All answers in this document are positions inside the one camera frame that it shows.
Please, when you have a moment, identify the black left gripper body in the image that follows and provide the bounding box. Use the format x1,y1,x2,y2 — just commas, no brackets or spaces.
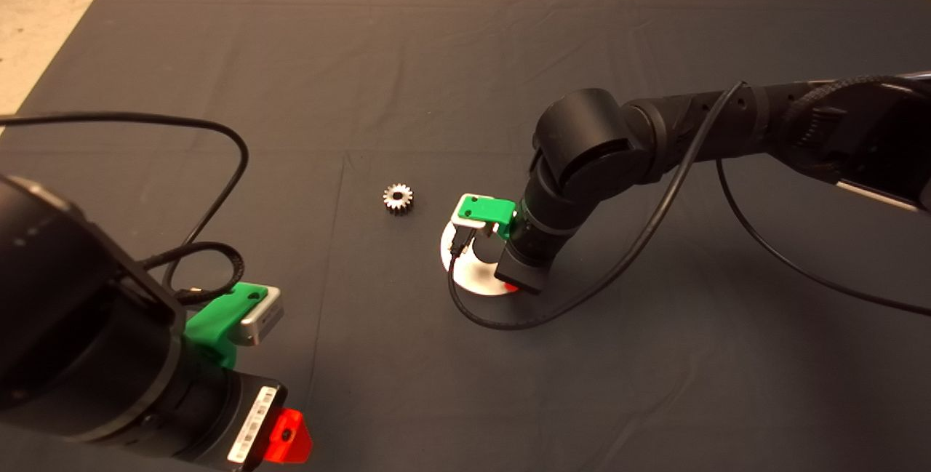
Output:
161,357,288,471

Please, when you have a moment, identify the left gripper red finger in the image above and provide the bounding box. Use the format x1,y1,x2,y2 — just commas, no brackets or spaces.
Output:
263,404,314,461

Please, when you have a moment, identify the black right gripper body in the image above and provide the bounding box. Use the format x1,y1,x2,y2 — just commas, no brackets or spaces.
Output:
495,238,562,295

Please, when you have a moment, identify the round metal carrier plate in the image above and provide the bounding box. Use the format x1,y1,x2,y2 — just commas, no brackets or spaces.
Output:
440,223,522,297

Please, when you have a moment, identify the small steel planetary gear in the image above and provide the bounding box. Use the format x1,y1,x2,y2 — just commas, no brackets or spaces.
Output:
382,183,415,217

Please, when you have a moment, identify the dark grey table cloth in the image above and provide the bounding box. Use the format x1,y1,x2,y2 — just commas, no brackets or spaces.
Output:
0,0,931,472

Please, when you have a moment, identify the right black camera cable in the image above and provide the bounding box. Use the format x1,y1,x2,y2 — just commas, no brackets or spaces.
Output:
447,79,931,332

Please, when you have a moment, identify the right green camera mount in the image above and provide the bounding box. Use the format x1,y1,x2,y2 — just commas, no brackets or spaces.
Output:
457,195,518,239

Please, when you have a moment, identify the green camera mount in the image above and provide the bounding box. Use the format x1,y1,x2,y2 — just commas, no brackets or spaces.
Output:
184,280,268,368
457,195,518,239

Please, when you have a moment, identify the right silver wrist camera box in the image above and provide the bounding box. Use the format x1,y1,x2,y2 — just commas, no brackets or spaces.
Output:
450,201,504,244

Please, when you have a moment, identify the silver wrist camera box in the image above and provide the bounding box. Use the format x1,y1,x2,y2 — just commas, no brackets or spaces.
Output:
231,284,284,345
450,201,504,244

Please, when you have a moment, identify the left green camera mount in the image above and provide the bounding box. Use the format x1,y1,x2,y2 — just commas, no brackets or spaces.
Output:
184,280,268,368

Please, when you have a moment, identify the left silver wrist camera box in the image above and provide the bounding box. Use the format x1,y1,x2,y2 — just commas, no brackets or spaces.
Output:
231,284,284,345

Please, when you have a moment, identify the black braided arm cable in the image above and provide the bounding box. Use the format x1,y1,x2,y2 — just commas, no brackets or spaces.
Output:
789,72,931,126

